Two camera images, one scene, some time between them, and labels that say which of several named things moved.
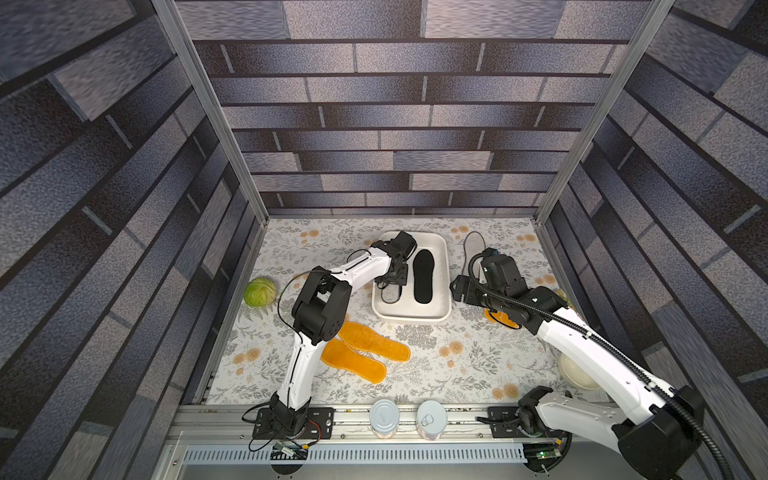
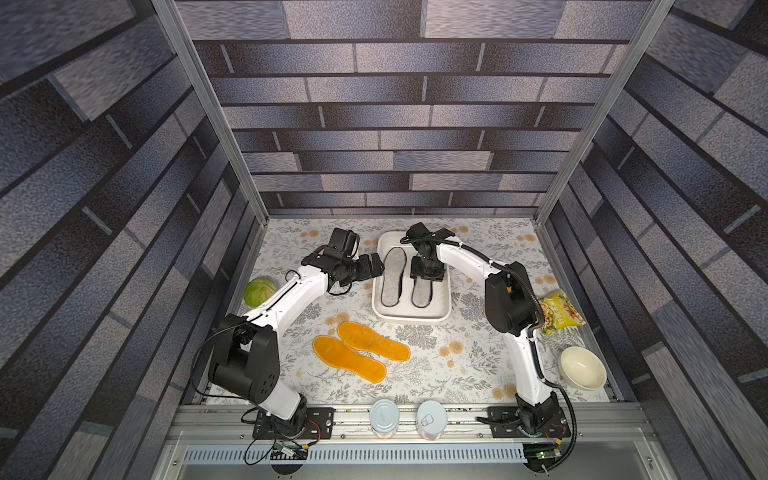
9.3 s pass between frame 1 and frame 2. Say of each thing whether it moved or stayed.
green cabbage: stayed
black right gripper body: moved
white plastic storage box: stayed
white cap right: stayed
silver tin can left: stayed
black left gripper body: moved
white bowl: stayed
